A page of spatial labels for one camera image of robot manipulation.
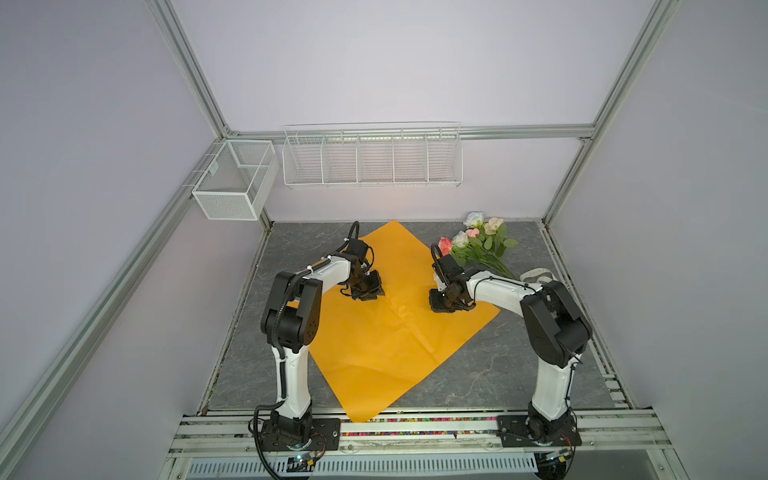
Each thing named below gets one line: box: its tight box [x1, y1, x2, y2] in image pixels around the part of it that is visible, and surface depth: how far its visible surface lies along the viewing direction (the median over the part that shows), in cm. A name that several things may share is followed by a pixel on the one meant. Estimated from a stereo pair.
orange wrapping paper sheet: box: [310, 220, 501, 423], surface depth 91 cm
